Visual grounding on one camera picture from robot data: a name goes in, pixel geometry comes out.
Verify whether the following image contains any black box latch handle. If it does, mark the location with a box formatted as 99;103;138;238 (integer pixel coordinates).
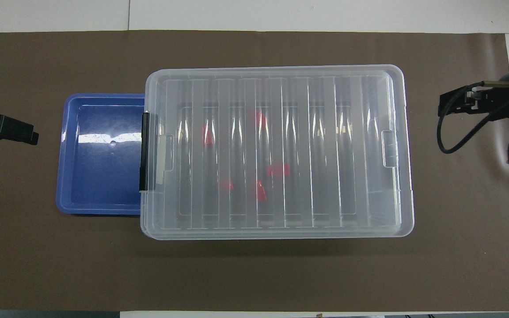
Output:
139;111;150;193

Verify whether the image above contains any blue plastic tray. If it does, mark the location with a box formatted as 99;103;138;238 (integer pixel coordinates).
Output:
56;93;147;216

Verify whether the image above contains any clear plastic storage box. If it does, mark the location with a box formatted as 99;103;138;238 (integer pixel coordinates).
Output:
140;67;415;240

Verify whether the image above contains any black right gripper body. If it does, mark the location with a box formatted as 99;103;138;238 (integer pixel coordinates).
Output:
480;87;509;122

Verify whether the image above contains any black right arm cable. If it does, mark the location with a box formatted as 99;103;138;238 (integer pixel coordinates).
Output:
436;81;509;155

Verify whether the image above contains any clear ribbed plastic lid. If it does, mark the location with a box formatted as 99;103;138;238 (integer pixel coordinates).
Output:
141;65;415;240

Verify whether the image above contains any brown table mat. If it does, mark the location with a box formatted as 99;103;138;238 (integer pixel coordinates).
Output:
0;30;509;312

